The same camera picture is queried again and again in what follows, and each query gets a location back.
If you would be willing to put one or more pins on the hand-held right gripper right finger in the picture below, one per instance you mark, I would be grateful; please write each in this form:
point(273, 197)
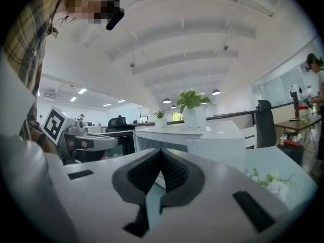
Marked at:
point(182, 178)

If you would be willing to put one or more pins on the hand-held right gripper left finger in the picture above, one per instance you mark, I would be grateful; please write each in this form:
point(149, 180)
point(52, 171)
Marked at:
point(134, 176)

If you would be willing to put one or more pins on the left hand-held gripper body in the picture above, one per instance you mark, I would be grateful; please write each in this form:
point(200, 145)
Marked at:
point(54, 124)

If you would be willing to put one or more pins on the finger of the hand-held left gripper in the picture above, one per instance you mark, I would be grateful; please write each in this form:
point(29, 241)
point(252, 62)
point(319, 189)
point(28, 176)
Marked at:
point(98, 143)

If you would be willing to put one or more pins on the white microwave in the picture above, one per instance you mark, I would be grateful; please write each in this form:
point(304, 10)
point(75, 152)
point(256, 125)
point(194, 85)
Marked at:
point(215, 140)

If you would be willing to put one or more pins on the person's left forearm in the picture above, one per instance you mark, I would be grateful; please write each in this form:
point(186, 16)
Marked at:
point(48, 144)

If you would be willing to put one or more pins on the black mesh office chair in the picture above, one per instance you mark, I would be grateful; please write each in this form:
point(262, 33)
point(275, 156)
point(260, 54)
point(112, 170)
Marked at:
point(117, 124)

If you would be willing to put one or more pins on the small potted plant white pot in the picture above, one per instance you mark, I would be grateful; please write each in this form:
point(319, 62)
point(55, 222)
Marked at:
point(160, 121)

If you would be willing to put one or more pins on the large potted plant white pot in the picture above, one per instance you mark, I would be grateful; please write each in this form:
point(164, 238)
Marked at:
point(194, 115)

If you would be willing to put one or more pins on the white slatted chair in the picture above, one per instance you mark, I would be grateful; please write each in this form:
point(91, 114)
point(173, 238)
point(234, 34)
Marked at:
point(249, 137)

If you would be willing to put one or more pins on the black railing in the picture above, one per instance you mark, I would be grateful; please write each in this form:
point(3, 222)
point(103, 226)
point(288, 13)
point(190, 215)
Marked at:
point(233, 114)

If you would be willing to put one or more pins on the person's plaid shirt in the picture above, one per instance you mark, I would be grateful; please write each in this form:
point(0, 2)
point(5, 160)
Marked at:
point(25, 42)

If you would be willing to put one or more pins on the white flower bouquet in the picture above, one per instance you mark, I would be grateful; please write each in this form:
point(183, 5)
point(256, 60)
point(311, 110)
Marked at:
point(276, 185)

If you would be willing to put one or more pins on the tall black office chair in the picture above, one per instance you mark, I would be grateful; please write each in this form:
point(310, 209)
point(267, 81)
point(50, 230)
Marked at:
point(265, 125)

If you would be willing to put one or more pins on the red box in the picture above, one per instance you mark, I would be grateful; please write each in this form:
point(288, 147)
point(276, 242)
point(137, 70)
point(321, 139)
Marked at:
point(292, 142)

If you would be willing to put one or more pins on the brown wooden table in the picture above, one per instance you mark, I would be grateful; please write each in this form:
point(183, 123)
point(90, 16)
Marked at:
point(296, 125)

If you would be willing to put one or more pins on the person's head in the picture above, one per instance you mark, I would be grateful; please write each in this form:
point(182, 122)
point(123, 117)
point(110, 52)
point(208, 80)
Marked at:
point(83, 1)

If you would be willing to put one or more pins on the clear jar red lid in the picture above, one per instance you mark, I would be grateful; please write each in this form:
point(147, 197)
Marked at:
point(303, 113)

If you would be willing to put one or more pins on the black head-worn camera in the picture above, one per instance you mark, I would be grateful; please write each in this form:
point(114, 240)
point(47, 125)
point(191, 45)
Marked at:
point(115, 16)

